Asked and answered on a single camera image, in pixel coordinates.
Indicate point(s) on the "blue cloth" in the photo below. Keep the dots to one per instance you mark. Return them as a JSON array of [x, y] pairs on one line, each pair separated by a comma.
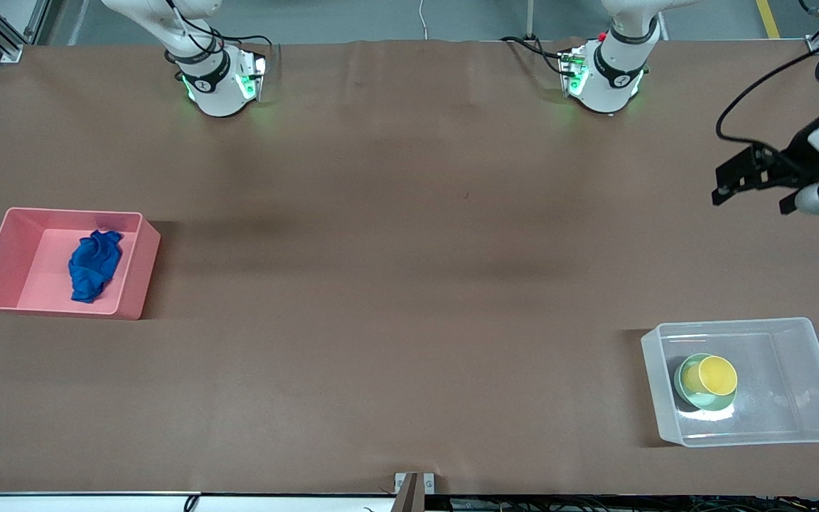
[[93, 267]]

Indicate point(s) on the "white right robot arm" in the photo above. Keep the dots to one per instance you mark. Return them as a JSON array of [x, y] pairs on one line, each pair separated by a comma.
[[217, 89]]

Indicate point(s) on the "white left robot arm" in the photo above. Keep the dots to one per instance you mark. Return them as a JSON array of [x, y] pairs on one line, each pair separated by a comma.
[[608, 78]]

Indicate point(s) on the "clear plastic box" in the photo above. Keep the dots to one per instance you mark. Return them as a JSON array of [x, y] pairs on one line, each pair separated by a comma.
[[786, 384]]

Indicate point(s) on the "white table edge rail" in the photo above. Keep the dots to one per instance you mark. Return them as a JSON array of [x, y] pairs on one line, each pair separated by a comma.
[[97, 503]]

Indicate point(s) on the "brown table cover sheet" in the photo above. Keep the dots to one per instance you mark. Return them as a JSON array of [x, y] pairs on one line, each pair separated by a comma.
[[395, 178]]

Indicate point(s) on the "pink plastic bin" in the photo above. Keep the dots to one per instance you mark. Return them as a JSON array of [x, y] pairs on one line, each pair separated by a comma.
[[40, 284]]

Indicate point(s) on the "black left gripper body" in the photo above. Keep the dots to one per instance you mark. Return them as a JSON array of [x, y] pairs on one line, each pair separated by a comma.
[[799, 158]]

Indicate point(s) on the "yellow plastic cup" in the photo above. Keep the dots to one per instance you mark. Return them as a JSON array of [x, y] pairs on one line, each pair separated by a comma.
[[716, 375]]

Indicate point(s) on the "metal table edge bracket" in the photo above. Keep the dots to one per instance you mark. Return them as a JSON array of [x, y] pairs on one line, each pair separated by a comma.
[[414, 491]]

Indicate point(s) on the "mint green bowl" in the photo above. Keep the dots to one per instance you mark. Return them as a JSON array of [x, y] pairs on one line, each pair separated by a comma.
[[708, 402]]

